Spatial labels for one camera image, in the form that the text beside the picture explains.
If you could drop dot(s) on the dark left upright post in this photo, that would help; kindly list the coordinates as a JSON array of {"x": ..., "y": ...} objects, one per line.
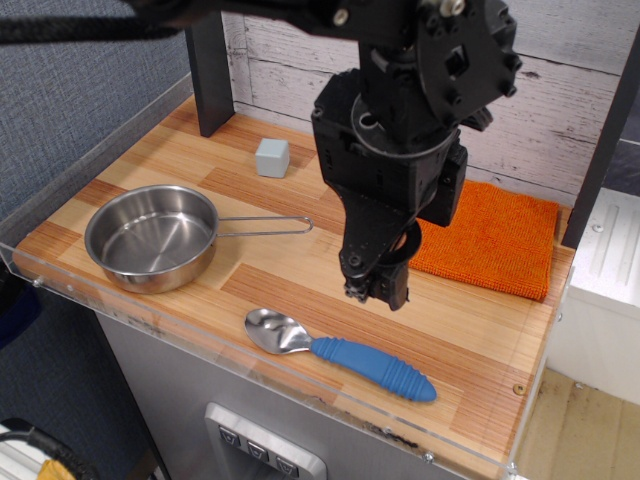
[{"x": 210, "y": 74}]

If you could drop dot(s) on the dark upright post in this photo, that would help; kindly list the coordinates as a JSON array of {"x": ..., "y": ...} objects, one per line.
[
  {"x": 615, "y": 121},
  {"x": 210, "y": 74}
]

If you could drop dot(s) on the dark right upright post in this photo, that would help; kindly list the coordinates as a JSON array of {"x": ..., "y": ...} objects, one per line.
[{"x": 615, "y": 121}]

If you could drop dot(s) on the yellow object bottom left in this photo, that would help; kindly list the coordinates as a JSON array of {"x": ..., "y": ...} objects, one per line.
[{"x": 55, "y": 470}]

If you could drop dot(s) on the orange folded cloth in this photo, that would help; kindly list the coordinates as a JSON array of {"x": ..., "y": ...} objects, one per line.
[{"x": 499, "y": 240}]

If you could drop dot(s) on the silver button control panel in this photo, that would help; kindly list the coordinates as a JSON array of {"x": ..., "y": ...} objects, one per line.
[{"x": 262, "y": 445}]

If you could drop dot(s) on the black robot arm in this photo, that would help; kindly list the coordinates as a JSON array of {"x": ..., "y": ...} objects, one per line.
[{"x": 387, "y": 132}]

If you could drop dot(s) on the blue handled metal spoon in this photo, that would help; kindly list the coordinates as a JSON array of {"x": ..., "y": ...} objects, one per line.
[{"x": 279, "y": 334}]

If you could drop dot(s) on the white cabinet at right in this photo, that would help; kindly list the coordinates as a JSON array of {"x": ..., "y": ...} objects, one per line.
[{"x": 596, "y": 338}]

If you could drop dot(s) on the pale blue cube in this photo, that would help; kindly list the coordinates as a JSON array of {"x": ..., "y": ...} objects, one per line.
[{"x": 272, "y": 158}]

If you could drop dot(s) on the stainless steel pan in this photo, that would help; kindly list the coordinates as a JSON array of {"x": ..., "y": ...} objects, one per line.
[{"x": 158, "y": 238}]

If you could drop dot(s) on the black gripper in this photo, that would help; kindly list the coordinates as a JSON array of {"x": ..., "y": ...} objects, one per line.
[{"x": 385, "y": 186}]

